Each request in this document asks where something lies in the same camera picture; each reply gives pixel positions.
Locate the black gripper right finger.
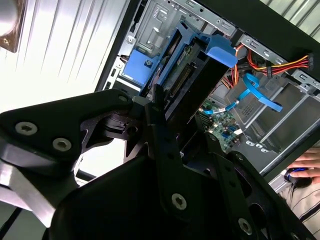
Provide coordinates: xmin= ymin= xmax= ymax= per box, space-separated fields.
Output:
xmin=202 ymin=132 xmax=257 ymax=240

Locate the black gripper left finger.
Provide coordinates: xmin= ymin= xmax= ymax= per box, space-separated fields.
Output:
xmin=0 ymin=84 xmax=196 ymax=223

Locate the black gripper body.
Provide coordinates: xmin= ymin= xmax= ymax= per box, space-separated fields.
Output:
xmin=48 ymin=151 xmax=317 ymax=240

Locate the round black tool blue ring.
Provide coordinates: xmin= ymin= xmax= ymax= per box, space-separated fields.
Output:
xmin=284 ymin=167 xmax=313 ymax=190

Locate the blue SATA data wire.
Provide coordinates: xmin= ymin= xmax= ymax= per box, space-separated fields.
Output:
xmin=203 ymin=72 xmax=284 ymax=117

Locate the hard disk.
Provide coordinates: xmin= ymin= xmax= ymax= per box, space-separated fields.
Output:
xmin=138 ymin=21 xmax=238 ymax=156

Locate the orange red power wire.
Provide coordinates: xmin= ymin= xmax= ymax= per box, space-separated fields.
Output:
xmin=234 ymin=43 xmax=316 ymax=81

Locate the person hand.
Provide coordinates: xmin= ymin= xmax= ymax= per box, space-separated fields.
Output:
xmin=286 ymin=148 xmax=320 ymax=180

